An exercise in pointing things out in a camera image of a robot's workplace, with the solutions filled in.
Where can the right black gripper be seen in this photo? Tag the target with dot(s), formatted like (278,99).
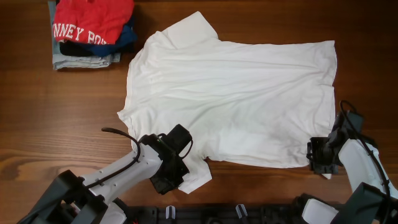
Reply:
(319,157)

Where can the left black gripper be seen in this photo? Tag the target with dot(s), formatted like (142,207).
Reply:
(170,179)

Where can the white t-shirt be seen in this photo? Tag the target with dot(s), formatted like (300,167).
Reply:
(251,104)

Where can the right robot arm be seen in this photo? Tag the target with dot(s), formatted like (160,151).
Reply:
(374,198)

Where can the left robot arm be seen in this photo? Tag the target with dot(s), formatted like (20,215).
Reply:
(93,198)

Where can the navy blue folded garment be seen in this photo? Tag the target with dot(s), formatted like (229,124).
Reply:
(127,35)

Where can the light grey folded jeans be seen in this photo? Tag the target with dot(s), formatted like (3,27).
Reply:
(60,61)

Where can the black folded garment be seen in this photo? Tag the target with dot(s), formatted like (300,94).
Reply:
(73,49)

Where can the red folded t-shirt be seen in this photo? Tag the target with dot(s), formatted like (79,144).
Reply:
(98,22)

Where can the left grey rail clip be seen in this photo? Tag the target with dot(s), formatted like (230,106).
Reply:
(170,212)

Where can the grey rail clip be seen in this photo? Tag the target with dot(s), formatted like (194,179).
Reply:
(170,212)
(241,211)

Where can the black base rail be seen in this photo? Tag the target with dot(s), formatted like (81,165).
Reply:
(268,214)

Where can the right grey rail clip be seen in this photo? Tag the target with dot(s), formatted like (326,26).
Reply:
(241,211)

